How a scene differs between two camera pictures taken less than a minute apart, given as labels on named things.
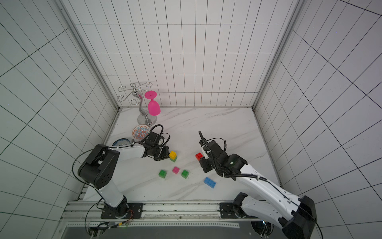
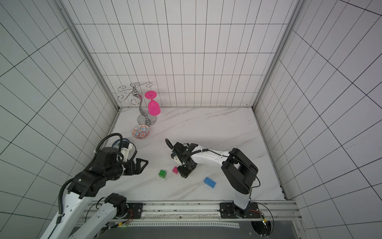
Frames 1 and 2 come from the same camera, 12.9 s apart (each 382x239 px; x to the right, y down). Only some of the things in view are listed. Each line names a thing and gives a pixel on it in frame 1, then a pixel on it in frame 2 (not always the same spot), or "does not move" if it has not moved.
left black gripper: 165,155 → 131,164
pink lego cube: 175,170 does not move
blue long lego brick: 209,182 does not move
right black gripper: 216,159 → 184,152
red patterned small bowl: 141,131 does not move
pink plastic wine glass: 154,108 does not move
